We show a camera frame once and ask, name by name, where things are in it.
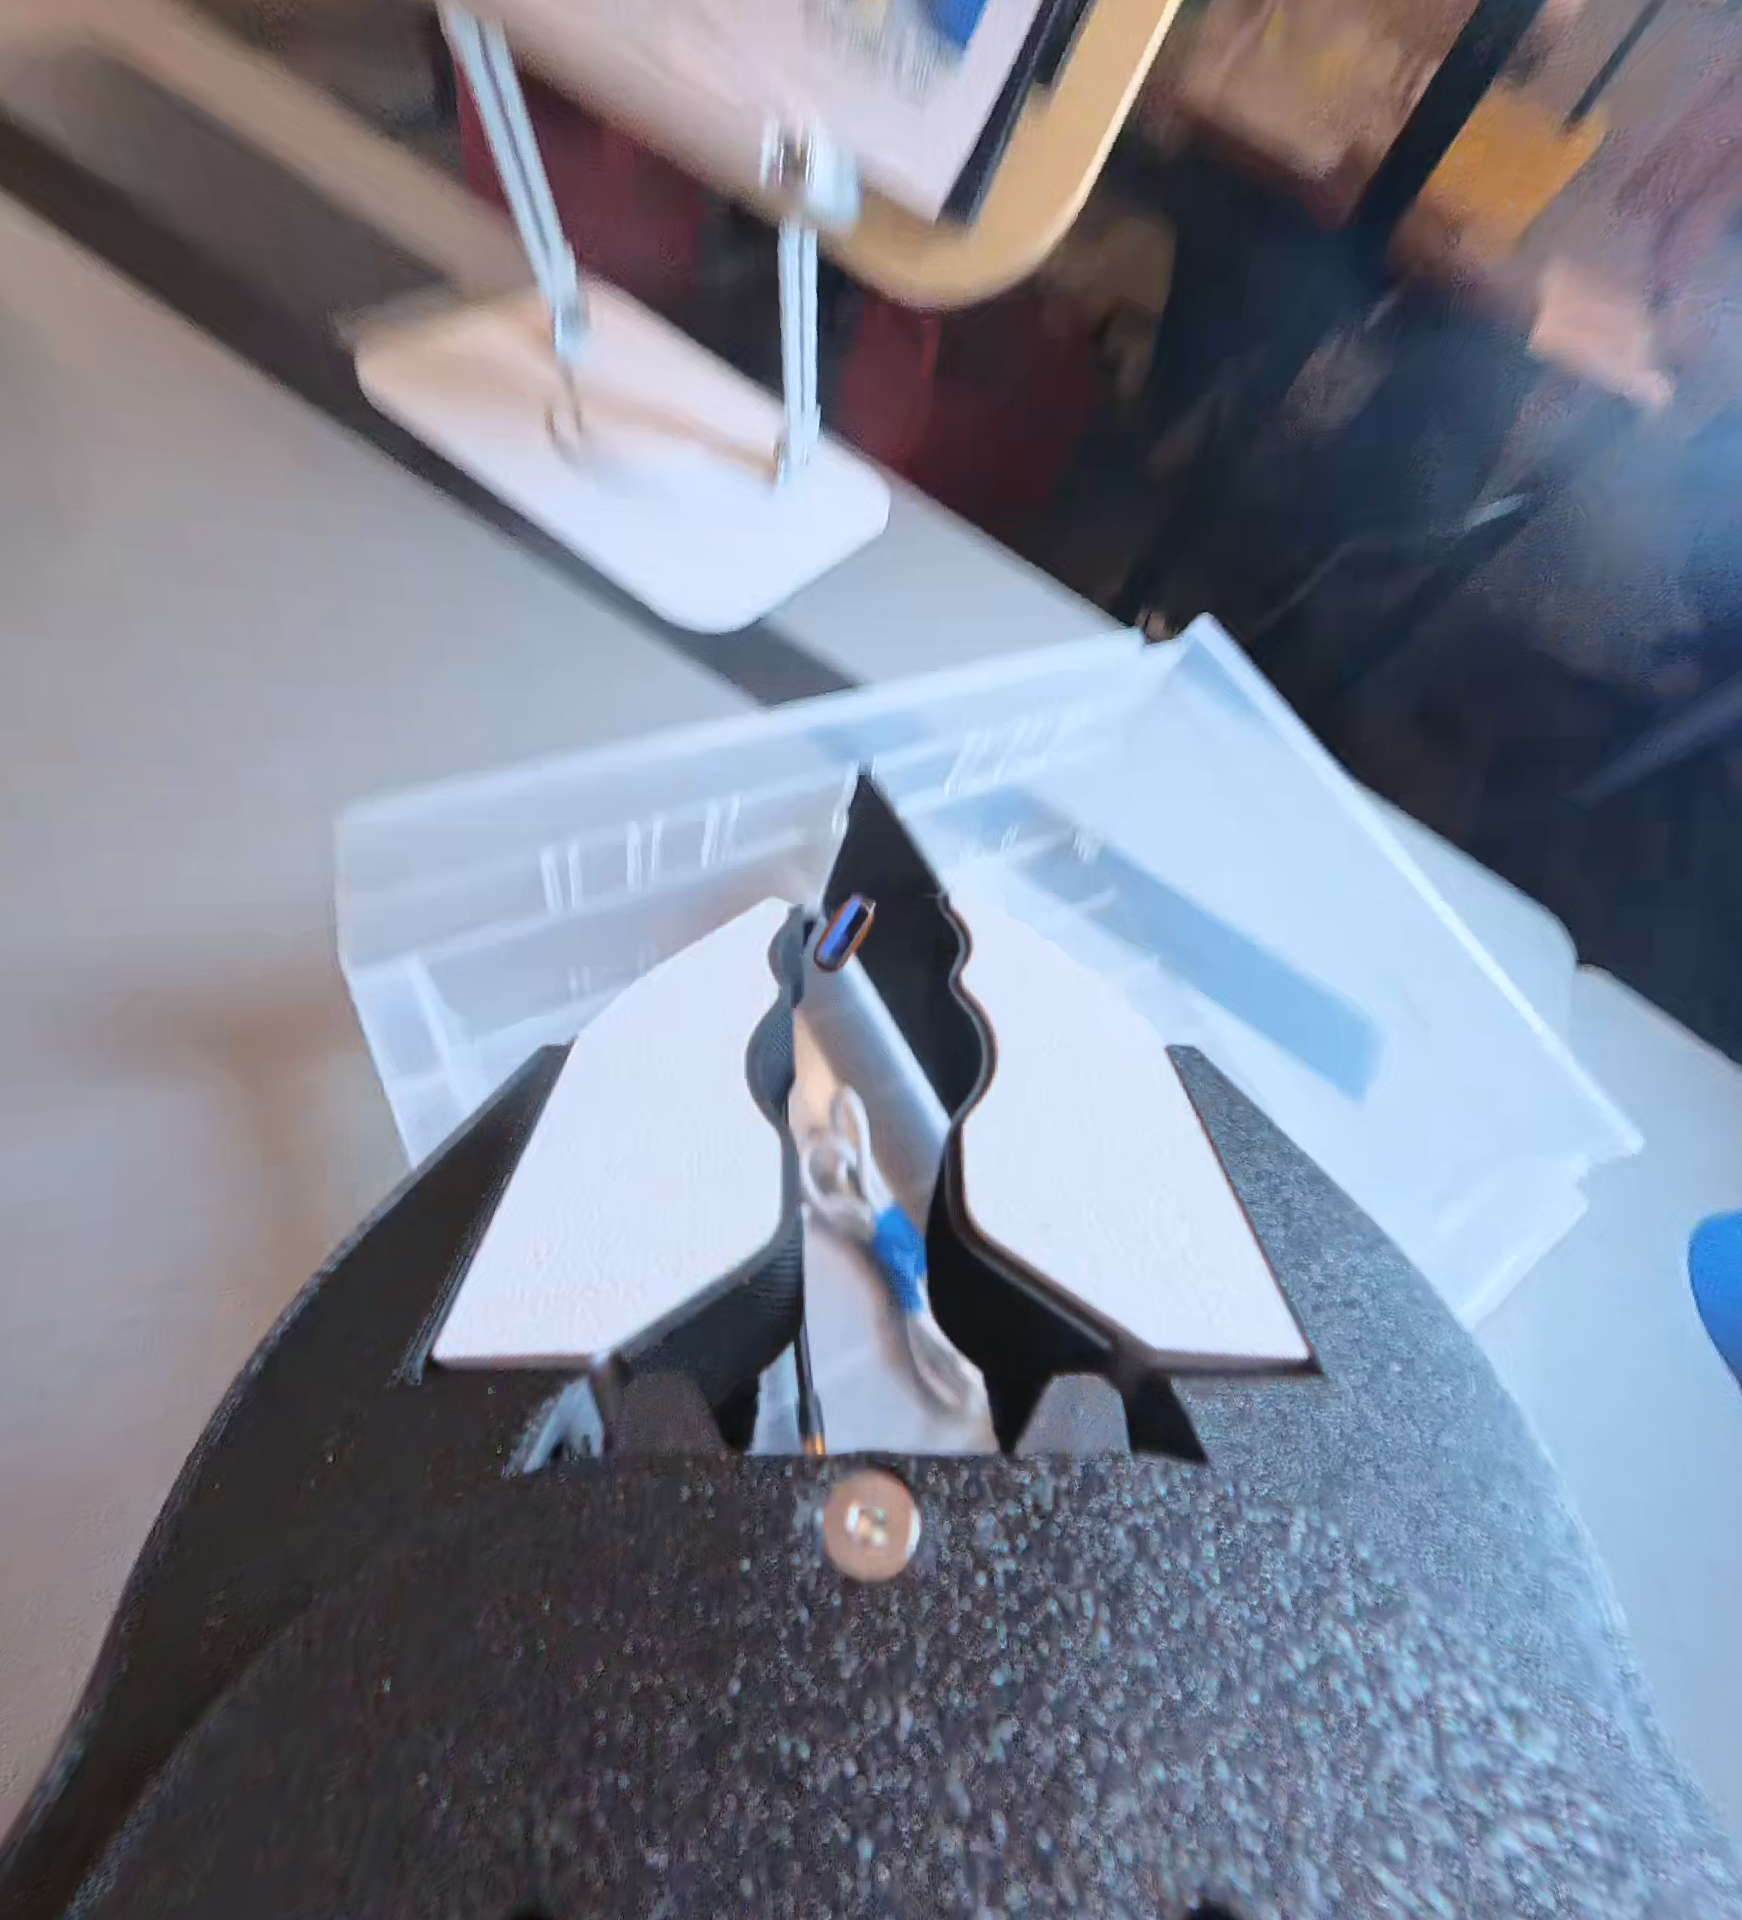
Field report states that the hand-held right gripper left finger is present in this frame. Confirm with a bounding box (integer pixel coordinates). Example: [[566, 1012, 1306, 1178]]
[[427, 897, 813, 1442]]

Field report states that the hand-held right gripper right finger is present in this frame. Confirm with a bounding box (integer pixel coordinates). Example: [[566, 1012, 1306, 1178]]
[[823, 767, 1322, 1465]]

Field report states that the white usb cable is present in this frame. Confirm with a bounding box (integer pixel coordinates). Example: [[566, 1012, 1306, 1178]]
[[797, 1087, 993, 1411]]

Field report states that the grey usb hub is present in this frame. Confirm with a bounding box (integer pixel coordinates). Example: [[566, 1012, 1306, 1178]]
[[788, 889, 955, 1201]]

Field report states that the clear plastic organizer box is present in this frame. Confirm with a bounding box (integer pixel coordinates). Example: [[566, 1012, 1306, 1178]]
[[334, 616, 1645, 1328]]

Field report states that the round wooden table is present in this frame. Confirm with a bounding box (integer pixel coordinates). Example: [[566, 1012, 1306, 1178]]
[[481, 0, 1188, 309]]

